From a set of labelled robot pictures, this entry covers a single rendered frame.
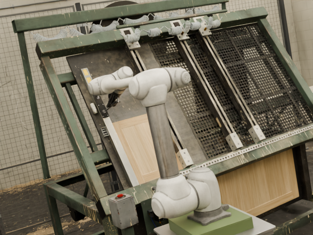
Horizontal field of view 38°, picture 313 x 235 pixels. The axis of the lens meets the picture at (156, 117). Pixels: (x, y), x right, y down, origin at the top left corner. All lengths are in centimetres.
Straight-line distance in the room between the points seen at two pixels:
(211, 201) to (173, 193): 25
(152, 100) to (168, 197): 49
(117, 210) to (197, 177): 58
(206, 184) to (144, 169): 83
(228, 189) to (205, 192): 134
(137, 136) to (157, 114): 99
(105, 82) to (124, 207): 75
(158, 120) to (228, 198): 162
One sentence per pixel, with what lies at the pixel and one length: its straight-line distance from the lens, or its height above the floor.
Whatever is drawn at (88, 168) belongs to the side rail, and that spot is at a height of 109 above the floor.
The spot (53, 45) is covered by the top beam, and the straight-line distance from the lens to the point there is 336.
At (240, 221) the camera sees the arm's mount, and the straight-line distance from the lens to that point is 243.
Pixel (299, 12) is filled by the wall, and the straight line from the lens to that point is 997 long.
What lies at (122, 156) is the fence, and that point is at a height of 109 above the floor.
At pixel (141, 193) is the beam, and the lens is 303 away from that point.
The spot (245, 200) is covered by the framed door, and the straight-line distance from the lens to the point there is 386.
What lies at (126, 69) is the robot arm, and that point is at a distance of 279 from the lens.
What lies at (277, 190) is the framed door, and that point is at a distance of 410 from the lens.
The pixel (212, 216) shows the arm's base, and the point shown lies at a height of 84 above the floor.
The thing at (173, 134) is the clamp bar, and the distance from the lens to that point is 331.
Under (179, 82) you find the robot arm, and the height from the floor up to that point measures 156.
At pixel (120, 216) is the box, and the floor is 84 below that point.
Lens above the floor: 173
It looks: 8 degrees down
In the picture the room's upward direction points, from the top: 11 degrees counter-clockwise
